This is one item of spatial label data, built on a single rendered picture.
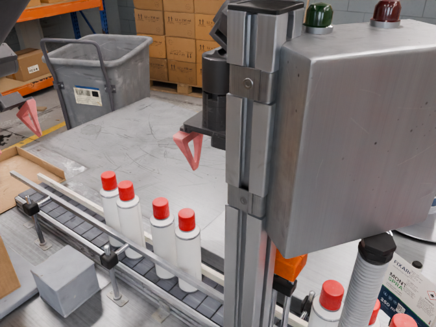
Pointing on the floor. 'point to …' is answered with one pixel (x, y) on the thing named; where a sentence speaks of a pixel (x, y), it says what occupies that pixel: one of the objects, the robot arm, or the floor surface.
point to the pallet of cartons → (177, 40)
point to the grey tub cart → (98, 74)
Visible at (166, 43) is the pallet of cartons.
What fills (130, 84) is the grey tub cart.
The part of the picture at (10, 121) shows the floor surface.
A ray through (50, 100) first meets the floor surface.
